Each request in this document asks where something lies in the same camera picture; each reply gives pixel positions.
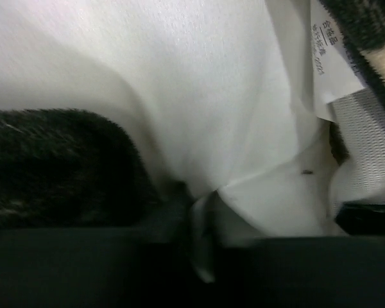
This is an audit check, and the white pillow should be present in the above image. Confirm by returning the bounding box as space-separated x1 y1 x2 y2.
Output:
0 0 385 283

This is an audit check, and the black floral plush pillowcase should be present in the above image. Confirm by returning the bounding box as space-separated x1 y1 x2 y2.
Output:
0 0 385 232

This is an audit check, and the white care label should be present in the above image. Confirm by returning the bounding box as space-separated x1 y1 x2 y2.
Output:
310 1 366 106

